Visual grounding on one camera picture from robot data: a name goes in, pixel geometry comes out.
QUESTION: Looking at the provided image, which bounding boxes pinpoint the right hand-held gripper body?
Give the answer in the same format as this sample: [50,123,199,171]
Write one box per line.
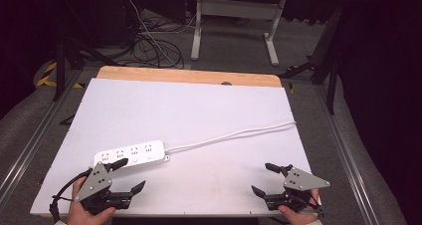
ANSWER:
[264,164,331,217]

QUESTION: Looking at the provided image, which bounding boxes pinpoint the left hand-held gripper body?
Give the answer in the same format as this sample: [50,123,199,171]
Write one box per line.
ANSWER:
[74,161,133,216]

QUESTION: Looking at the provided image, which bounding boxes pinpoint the white power strip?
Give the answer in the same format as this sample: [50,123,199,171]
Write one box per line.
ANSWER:
[93,139,171,169]

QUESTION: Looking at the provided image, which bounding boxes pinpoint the person's left hand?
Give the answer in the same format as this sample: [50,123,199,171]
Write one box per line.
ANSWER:
[67,176,117,225]

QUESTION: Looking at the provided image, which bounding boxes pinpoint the person's right hand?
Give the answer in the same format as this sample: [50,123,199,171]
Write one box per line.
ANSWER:
[278,188,321,225]

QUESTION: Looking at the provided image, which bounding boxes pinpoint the white board table cover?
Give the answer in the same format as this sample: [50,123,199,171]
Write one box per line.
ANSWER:
[30,78,321,218]

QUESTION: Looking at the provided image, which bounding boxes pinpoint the black metal stand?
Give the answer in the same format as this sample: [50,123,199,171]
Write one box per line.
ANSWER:
[280,5,346,115]
[53,35,117,102]

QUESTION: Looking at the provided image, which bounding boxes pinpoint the yellow black floor tape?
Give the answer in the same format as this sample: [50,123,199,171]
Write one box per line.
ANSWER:
[36,61,85,90]

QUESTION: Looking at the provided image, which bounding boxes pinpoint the dark curtain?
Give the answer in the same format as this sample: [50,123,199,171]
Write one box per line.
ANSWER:
[0,0,68,119]
[337,0,422,225]

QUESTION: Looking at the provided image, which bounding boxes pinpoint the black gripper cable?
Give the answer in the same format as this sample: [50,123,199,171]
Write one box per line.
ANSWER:
[49,167,94,223]

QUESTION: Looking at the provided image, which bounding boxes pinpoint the aluminium floor rail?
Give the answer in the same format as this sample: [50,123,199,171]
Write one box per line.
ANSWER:
[314,85,382,225]
[0,70,84,201]

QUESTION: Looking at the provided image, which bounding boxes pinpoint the white power strip cable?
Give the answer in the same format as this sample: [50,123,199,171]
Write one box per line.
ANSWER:
[164,120,298,153]

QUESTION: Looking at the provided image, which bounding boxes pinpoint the black floor cable bundle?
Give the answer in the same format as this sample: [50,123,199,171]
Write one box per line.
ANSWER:
[129,17,185,70]

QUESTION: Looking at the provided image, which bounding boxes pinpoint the thin white floor cable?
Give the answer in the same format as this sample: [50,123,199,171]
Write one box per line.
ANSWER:
[124,0,197,68]

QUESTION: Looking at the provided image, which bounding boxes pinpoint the white metal desk frame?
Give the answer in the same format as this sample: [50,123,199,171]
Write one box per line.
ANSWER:
[190,0,287,67]

